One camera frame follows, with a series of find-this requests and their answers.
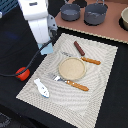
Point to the knife with wooden handle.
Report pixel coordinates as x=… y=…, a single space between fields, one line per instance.
x=83 y=58

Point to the fork with wooden handle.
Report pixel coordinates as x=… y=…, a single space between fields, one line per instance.
x=69 y=82

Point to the beige woven placemat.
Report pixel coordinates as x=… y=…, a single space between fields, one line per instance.
x=77 y=107

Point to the large grey pot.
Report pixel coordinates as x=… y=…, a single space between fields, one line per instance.
x=95 y=13

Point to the small grey pot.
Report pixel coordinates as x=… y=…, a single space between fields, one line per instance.
x=70 y=12

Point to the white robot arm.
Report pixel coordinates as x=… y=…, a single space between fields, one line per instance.
x=35 y=12

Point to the beige bowl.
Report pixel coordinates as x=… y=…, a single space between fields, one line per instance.
x=124 y=16

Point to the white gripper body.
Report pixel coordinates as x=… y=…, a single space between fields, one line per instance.
x=47 y=31

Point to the round beige plate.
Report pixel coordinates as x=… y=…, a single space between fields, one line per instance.
x=72 y=68

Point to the red toy tomato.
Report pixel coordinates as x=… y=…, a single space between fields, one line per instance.
x=23 y=75

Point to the light blue toy carton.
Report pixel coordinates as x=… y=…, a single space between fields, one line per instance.
x=47 y=50

